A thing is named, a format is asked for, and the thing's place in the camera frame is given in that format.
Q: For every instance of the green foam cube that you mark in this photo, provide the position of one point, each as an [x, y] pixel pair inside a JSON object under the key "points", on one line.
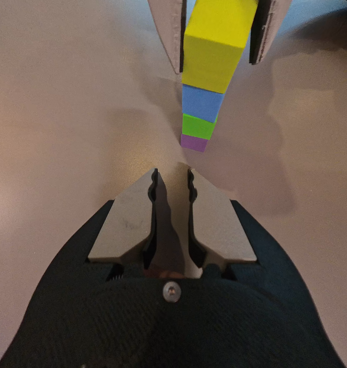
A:
{"points": [[198, 126]]}

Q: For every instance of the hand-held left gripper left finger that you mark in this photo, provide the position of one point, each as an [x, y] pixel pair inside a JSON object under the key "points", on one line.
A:
{"points": [[124, 227]]}

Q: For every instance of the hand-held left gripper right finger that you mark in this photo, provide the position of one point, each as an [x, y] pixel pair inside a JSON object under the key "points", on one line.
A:
{"points": [[222, 227]]}

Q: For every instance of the blue foam cube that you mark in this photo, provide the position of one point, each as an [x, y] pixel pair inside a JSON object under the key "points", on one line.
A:
{"points": [[202, 103]]}

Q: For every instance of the yellow foam cube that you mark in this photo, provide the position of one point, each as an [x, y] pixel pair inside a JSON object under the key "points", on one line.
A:
{"points": [[213, 43]]}

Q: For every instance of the purple foam cube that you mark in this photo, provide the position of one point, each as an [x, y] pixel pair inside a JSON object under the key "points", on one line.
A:
{"points": [[194, 143]]}

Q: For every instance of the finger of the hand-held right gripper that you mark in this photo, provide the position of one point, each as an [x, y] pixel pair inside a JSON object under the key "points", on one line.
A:
{"points": [[169, 28], [268, 26]]}

